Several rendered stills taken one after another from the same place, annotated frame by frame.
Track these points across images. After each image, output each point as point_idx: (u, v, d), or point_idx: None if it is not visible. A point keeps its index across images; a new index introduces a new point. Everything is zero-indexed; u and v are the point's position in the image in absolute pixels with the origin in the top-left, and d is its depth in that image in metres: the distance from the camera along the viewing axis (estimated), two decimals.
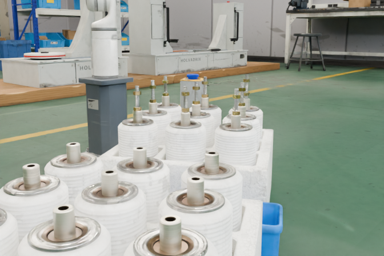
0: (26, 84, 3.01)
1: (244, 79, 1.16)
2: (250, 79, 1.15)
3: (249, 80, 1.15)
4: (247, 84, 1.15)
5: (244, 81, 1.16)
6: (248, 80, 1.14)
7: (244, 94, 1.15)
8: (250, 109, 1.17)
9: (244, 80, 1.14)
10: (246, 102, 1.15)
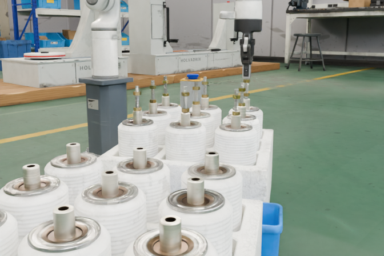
0: (26, 84, 3.01)
1: (246, 80, 1.14)
2: (244, 79, 1.16)
3: (244, 80, 1.16)
4: (247, 84, 1.16)
5: (246, 82, 1.14)
6: (248, 80, 1.16)
7: (249, 94, 1.16)
8: (250, 109, 1.17)
9: (250, 80, 1.15)
10: (246, 102, 1.15)
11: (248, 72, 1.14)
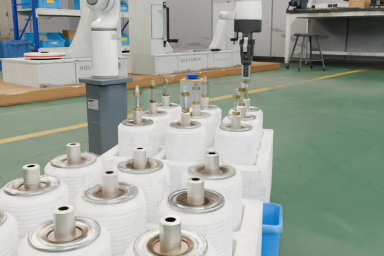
0: (26, 84, 3.01)
1: (250, 80, 1.15)
2: (244, 80, 1.14)
3: (245, 81, 1.14)
4: (244, 85, 1.15)
5: (250, 82, 1.15)
6: (243, 81, 1.15)
7: (245, 94, 1.17)
8: (250, 109, 1.17)
9: (245, 80, 1.16)
10: (246, 102, 1.15)
11: (248, 72, 1.14)
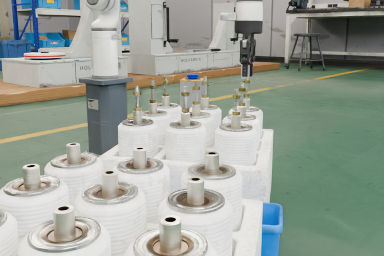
0: (26, 84, 3.01)
1: (244, 80, 1.16)
2: (250, 80, 1.15)
3: (250, 81, 1.15)
4: (246, 86, 1.15)
5: (244, 82, 1.16)
6: (247, 82, 1.14)
7: (243, 95, 1.15)
8: (250, 109, 1.17)
9: (244, 82, 1.15)
10: (246, 102, 1.15)
11: (247, 72, 1.12)
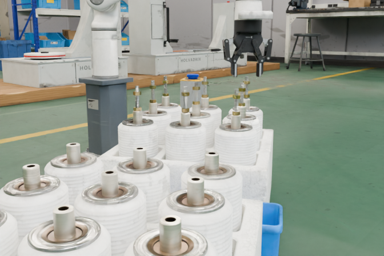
0: (26, 84, 3.01)
1: (250, 81, 1.15)
2: (244, 82, 1.15)
3: (244, 82, 1.14)
4: (245, 86, 1.16)
5: (250, 83, 1.15)
6: (243, 82, 1.16)
7: (246, 95, 1.17)
8: (250, 109, 1.17)
9: (246, 82, 1.16)
10: (246, 102, 1.15)
11: (256, 70, 1.16)
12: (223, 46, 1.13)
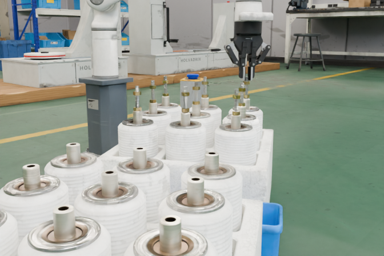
0: (26, 84, 3.01)
1: (245, 81, 1.16)
2: (249, 82, 1.15)
3: (250, 82, 1.15)
4: (246, 87, 1.15)
5: (245, 83, 1.16)
6: (246, 83, 1.14)
7: (243, 96, 1.16)
8: (250, 109, 1.17)
9: (243, 83, 1.15)
10: (246, 102, 1.15)
11: (248, 74, 1.15)
12: (227, 52, 1.13)
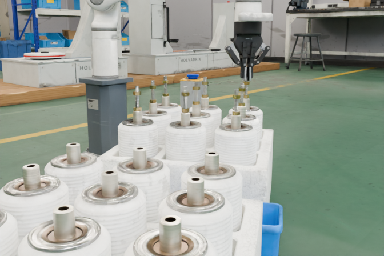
0: (26, 84, 3.01)
1: (243, 82, 1.15)
2: (246, 82, 1.16)
3: (244, 82, 1.16)
4: (247, 87, 1.16)
5: (243, 84, 1.15)
6: (248, 83, 1.16)
7: (248, 96, 1.15)
8: (250, 109, 1.17)
9: (248, 83, 1.15)
10: (246, 102, 1.15)
11: (247, 74, 1.15)
12: (228, 53, 1.13)
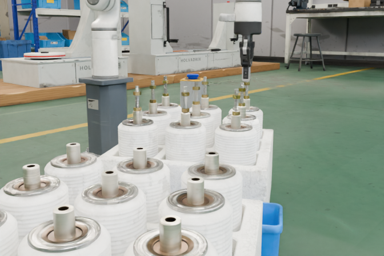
0: (26, 84, 3.01)
1: (250, 82, 1.15)
2: (243, 83, 1.15)
3: (244, 83, 1.15)
4: (245, 87, 1.16)
5: (250, 84, 1.15)
6: (244, 83, 1.16)
7: (247, 96, 1.17)
8: (250, 109, 1.17)
9: (247, 83, 1.16)
10: (246, 102, 1.15)
11: (248, 75, 1.14)
12: None
